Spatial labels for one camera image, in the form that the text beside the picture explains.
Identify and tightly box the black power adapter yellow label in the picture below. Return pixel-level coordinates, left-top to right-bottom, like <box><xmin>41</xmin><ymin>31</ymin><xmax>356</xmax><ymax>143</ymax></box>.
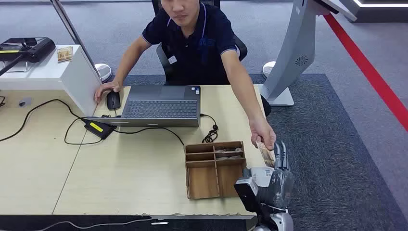
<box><xmin>84</xmin><ymin>119</ymin><xmax>116</xmax><ymax>140</ymax></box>

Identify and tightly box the black computer mouse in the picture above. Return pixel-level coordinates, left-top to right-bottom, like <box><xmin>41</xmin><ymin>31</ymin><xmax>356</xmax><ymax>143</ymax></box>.
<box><xmin>106</xmin><ymin>91</ymin><xmax>121</xmax><ymax>111</ymax></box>

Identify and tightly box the person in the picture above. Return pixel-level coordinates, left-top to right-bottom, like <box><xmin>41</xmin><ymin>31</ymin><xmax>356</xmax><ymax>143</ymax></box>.
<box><xmin>94</xmin><ymin>0</ymin><xmax>277</xmax><ymax>151</ymax></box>

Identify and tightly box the round chrome pole base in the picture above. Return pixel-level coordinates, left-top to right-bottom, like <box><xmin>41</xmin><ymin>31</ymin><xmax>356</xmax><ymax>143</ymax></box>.
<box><xmin>94</xmin><ymin>63</ymin><xmax>113</xmax><ymax>82</ymax></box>

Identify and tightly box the grey card reader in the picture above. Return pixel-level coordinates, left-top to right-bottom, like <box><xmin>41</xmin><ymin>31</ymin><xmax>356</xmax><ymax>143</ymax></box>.
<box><xmin>250</xmin><ymin>167</ymin><xmax>275</xmax><ymax>188</ymax></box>

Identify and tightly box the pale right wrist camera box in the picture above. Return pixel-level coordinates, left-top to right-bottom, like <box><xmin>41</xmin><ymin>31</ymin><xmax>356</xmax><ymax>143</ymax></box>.
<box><xmin>234</xmin><ymin>177</ymin><xmax>259</xmax><ymax>213</ymax></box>

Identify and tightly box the round white floor base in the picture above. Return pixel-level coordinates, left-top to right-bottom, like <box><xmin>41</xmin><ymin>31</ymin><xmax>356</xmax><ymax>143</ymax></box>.
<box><xmin>262</xmin><ymin>60</ymin><xmax>277</xmax><ymax>79</ymax></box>

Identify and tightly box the slanted metal pole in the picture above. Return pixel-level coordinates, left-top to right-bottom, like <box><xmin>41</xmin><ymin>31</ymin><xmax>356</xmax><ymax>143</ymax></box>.
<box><xmin>49</xmin><ymin>0</ymin><xmax>103</xmax><ymax>80</ymax></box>

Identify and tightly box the person's left hand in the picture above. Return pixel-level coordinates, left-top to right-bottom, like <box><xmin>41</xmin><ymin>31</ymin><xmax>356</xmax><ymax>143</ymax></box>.
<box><xmin>249</xmin><ymin>118</ymin><xmax>277</xmax><ymax>151</ymax></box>

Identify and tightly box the grey laptop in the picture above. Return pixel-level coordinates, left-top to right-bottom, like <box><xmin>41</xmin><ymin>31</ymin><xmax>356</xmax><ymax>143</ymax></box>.
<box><xmin>85</xmin><ymin>85</ymin><xmax>202</xmax><ymax>128</ymax></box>

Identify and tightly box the dark grey rug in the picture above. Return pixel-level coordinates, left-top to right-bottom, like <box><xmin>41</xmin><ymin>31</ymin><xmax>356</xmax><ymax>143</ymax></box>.
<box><xmin>108</xmin><ymin>74</ymin><xmax>408</xmax><ymax>231</ymax></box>

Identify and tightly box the black desktop terminal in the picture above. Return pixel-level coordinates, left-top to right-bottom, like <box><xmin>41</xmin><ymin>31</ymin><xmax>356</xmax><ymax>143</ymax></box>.
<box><xmin>0</xmin><ymin>37</ymin><xmax>56</xmax><ymax>64</ymax></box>

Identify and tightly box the person's right hand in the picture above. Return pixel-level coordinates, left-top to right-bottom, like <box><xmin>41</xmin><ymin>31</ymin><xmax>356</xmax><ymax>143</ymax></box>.
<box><xmin>94</xmin><ymin>79</ymin><xmax>124</xmax><ymax>104</ymax></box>

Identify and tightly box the wooden compartment tray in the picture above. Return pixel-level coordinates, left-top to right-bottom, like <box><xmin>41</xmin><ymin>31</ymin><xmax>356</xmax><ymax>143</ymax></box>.
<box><xmin>184</xmin><ymin>141</ymin><xmax>248</xmax><ymax>201</ymax></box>

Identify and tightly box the thin white cable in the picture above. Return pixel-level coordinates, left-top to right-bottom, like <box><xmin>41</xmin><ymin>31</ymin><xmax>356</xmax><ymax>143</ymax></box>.
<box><xmin>32</xmin><ymin>217</ymin><xmax>153</xmax><ymax>231</ymax></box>

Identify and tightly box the grey kiosk stand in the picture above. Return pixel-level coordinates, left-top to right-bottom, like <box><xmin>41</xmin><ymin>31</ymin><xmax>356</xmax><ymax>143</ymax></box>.
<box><xmin>257</xmin><ymin>0</ymin><xmax>358</xmax><ymax>107</ymax></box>

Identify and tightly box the black office chair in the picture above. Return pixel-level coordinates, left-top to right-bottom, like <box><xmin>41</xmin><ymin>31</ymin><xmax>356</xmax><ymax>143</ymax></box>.
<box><xmin>151</xmin><ymin>0</ymin><xmax>248</xmax><ymax>86</ymax></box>

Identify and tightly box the white cabinet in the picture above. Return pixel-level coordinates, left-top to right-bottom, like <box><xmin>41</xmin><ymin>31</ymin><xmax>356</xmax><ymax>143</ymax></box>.
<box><xmin>0</xmin><ymin>44</ymin><xmax>102</xmax><ymax>117</ymax></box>

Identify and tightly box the bundled black laptop cable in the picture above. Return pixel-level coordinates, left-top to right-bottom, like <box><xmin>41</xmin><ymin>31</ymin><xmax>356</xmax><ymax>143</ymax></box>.
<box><xmin>200</xmin><ymin>113</ymin><xmax>219</xmax><ymax>144</ymax></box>

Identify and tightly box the printed card on cabinet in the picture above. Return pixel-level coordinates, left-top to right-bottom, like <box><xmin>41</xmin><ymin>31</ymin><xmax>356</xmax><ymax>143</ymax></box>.
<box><xmin>57</xmin><ymin>46</ymin><xmax>74</xmax><ymax>63</ymax></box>

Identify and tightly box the long black power cable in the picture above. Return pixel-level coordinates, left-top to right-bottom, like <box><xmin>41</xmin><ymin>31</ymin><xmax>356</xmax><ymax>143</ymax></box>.
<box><xmin>0</xmin><ymin>99</ymin><xmax>87</xmax><ymax>143</ymax></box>

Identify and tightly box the person's ID card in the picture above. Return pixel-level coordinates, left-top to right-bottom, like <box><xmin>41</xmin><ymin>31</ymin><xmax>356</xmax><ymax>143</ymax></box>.
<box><xmin>255</xmin><ymin>141</ymin><xmax>276</xmax><ymax>168</ymax></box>

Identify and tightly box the black adapter output cable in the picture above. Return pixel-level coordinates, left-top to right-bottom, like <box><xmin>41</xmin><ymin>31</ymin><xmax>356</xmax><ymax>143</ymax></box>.
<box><xmin>113</xmin><ymin>127</ymin><xmax>186</xmax><ymax>147</ymax></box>

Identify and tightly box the looped black cable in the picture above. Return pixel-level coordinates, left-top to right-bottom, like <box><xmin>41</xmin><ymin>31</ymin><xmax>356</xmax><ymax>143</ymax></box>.
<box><xmin>64</xmin><ymin>118</ymin><xmax>104</xmax><ymax>146</ymax></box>

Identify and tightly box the black lit platform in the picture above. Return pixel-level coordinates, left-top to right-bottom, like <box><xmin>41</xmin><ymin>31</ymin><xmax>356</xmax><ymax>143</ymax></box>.
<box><xmin>339</xmin><ymin>0</ymin><xmax>408</xmax><ymax>24</ymax></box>

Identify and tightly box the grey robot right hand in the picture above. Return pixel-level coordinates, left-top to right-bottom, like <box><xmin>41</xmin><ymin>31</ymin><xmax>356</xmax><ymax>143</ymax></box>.
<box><xmin>258</xmin><ymin>141</ymin><xmax>295</xmax><ymax>210</ymax></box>

